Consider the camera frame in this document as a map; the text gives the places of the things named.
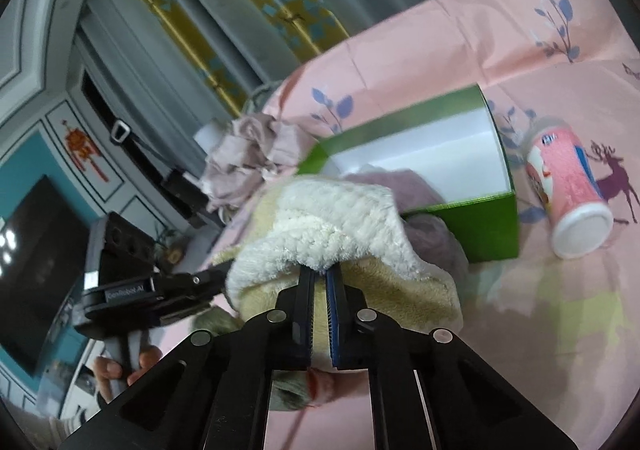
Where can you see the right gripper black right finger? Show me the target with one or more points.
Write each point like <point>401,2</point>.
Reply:
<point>429,390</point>

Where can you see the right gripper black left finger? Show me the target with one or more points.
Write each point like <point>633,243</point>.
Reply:
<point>210,392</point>

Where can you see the yellow cream fluffy towel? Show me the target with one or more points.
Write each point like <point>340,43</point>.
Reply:
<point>406,268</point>

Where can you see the red white knitted sock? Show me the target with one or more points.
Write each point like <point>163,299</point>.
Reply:
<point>322,386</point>

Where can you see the purple mesh bath pouf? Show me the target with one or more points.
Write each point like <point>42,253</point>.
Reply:
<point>420,209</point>

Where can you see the potted plant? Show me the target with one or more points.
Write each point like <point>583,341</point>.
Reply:
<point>170,246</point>

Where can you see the black television screen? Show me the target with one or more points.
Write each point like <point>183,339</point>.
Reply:
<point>42,258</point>

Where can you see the black speaker stand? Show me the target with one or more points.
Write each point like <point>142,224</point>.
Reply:
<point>167,177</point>

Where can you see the red chinese knot ornament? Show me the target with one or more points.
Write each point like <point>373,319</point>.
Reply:
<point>82,150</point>

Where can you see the white cylinder lamp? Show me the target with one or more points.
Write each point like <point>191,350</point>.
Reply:
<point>211,134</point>

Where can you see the crumpled beige pink cloth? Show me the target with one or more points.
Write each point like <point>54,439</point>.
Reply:
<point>255,149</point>

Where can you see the pink white wipes canister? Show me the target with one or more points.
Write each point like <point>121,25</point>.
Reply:
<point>558,169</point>

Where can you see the green cardboard box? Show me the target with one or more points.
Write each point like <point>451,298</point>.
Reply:
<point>450,141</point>

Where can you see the grey curtain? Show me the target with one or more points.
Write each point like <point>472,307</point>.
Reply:
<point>169,67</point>

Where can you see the yellow patterned curtain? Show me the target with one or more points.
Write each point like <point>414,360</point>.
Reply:
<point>236,46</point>

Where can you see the pink patterned tablecloth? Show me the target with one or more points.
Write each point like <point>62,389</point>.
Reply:
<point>448,89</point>

